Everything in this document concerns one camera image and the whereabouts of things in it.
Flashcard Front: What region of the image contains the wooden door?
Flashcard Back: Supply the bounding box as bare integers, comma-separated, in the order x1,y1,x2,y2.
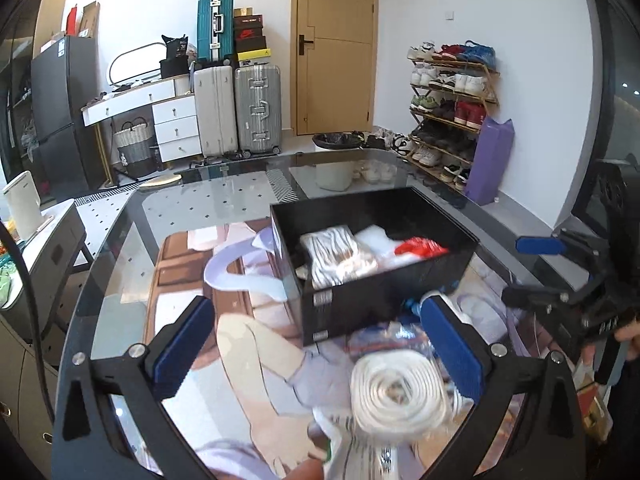
291,0,378,136

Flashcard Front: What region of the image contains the clear plastic bag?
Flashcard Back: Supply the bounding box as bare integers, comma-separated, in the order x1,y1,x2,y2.
347,295,441,361

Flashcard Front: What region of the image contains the dark display cabinet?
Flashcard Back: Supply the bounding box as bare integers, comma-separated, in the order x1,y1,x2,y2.
0,25,41,186

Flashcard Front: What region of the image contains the printed table mat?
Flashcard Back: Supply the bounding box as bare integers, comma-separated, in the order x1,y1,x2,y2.
150,217,551,480

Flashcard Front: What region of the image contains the wooden shoe rack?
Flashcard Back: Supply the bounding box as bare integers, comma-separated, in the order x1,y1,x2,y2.
406,55,502,192

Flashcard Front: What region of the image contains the shoe rack with shoes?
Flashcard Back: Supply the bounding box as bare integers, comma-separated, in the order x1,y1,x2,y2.
406,40,498,191

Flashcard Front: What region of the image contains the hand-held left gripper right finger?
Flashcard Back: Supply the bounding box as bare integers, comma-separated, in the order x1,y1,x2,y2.
419,294,586,480

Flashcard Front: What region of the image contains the white soft packet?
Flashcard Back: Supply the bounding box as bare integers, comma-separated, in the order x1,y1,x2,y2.
355,225,407,262

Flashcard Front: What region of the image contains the round white stool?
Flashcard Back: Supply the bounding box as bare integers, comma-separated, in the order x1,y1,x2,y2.
140,172,183,189

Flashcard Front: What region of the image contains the white vanity desk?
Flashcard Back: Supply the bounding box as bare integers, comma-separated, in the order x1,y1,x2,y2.
81,80,201,186

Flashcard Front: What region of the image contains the colourful packet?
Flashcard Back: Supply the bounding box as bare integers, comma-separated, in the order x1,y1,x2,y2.
575,360,614,442

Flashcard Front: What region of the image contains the white cable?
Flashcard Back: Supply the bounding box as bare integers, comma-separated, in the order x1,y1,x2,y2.
350,352,453,443

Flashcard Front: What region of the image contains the red and white plush toy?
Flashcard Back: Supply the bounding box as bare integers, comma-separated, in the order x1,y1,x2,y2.
394,237,448,260

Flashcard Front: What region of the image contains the flat cardboard box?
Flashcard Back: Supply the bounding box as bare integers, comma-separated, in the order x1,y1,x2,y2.
79,1,101,38

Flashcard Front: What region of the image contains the teal suitcase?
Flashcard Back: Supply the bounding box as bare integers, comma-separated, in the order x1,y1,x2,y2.
196,0,235,66

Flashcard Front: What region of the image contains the white trash bin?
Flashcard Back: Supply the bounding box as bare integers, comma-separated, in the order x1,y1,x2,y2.
312,132,363,191

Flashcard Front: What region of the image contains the grey side cabinet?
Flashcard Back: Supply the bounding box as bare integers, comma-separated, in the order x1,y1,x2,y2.
0,200,96,311

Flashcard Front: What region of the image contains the white suitcase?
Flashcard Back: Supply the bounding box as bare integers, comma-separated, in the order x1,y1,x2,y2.
193,65,238,158

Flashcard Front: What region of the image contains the purple bag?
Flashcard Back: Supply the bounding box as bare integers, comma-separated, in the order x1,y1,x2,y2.
465,116,516,206

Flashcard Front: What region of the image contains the pile of loose shoes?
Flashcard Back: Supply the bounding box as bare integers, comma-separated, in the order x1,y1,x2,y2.
352,127,417,183

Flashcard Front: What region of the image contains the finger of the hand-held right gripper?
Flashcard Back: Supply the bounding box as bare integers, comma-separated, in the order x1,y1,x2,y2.
501,284,598,323
515,234,603,273

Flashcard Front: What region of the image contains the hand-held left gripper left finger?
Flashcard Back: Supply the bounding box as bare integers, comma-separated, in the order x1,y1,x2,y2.
50,295,218,480

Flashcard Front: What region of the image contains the bag of white striped cloth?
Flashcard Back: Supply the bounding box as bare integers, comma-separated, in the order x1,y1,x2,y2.
299,226,381,291

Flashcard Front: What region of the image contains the oval mirror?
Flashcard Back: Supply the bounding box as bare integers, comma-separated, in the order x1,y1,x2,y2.
109,42,173,86

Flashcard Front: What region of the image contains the woven basket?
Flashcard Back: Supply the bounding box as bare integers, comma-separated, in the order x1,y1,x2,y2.
112,120,156,178

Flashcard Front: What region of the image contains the black cardboard box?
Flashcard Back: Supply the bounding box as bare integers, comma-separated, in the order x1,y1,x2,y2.
270,186,480,346

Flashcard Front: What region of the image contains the person's left hand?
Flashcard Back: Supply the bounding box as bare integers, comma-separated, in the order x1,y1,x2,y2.
279,457,327,480

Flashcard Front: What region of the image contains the pile of snack packets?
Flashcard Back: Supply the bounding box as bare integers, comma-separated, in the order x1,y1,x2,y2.
0,240,26,306

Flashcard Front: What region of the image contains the black bag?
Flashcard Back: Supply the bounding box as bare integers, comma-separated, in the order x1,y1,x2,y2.
160,34,190,78

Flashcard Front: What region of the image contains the white kettle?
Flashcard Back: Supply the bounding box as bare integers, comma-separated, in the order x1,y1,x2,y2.
2,170,43,241

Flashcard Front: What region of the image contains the silver suitcase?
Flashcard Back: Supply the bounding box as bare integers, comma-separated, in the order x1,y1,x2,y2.
234,64,283,156

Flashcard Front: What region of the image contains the dark grey refrigerator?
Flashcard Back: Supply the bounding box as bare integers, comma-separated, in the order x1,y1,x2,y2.
31,35,108,191

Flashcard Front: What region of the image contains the person's right hand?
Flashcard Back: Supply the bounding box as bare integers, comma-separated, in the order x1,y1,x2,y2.
614,309,640,357

